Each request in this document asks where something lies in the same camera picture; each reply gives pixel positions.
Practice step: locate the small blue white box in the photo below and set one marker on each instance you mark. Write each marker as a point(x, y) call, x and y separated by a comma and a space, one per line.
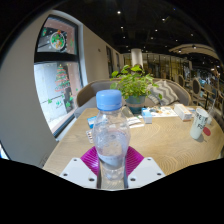
point(90, 121)

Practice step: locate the grey white chevron cushion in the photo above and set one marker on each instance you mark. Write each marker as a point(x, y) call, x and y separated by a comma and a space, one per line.
point(163, 91)

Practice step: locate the window with festive stickers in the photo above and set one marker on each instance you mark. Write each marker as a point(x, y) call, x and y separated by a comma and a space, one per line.
point(56, 80)

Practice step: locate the group of ceiling spotlights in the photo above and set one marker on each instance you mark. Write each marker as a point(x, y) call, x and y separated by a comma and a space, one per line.
point(151, 30)

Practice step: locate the small light blue box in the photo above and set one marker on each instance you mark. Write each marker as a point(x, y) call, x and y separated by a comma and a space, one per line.
point(147, 116)

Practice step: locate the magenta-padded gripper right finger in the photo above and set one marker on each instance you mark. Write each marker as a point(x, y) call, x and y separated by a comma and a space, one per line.
point(145, 170)

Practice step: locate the clear blue-capped water bottle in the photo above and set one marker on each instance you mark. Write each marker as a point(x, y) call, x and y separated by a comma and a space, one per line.
point(111, 136)

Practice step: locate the white mug with black print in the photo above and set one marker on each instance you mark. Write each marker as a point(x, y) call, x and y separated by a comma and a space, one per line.
point(198, 123)

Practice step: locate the large printed paper leaflet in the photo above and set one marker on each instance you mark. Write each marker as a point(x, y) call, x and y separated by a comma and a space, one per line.
point(163, 111)

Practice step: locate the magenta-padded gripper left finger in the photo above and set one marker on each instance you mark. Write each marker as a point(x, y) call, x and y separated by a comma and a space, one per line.
point(80, 170)

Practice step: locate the grey curved sofa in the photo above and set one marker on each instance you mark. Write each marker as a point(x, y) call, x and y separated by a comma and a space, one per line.
point(88, 93)

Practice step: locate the white rectangular box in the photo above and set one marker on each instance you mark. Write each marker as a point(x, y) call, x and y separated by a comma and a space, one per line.
point(182, 111)

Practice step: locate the green potted plant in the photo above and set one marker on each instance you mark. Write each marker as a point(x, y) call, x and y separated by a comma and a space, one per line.
point(133, 83)

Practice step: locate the group of round-backed chairs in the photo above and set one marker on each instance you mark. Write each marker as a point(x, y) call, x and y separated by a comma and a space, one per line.
point(200, 86)

